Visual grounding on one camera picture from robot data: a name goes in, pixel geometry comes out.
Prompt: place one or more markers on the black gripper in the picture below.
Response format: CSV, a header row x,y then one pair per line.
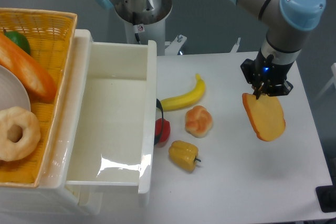
x,y
267,73

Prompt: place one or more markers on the open upper white drawer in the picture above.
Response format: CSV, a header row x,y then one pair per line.
x,y
114,140

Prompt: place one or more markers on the red apple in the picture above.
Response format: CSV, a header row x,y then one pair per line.
x,y
166,130

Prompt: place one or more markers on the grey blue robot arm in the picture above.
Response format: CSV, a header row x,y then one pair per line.
x,y
290,23

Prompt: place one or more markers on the yellow bell pepper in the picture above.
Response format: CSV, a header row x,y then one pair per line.
x,y
184,155

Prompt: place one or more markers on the orange baguette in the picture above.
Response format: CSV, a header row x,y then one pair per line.
x,y
36,80

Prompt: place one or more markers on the white drawer cabinet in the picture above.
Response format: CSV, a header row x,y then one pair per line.
x,y
53,196

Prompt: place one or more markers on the black drawer handle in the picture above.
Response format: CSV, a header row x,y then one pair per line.
x,y
158,136

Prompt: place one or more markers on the white plate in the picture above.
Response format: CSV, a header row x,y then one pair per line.
x,y
12,91

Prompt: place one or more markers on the white object right edge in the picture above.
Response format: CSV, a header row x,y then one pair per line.
x,y
329,86

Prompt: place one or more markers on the black device at edge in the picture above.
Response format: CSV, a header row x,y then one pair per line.
x,y
326,198

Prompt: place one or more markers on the yellow banana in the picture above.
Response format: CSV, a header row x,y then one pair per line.
x,y
187,99

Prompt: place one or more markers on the robot base column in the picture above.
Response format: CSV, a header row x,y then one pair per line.
x,y
143,20

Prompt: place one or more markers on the white table mounting bracket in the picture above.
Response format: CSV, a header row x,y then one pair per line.
x,y
175,47

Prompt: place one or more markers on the white bracket right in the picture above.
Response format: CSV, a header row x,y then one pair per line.
x,y
235,47

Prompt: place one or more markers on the braided bread roll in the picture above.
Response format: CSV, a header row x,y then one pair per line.
x,y
198,121

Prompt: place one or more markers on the orange bread slice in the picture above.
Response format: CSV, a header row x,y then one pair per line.
x,y
265,115

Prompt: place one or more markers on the yellow wicker basket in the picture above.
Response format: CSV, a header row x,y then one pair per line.
x,y
50,35

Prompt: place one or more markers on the beige bagel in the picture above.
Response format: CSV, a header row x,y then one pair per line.
x,y
20,133

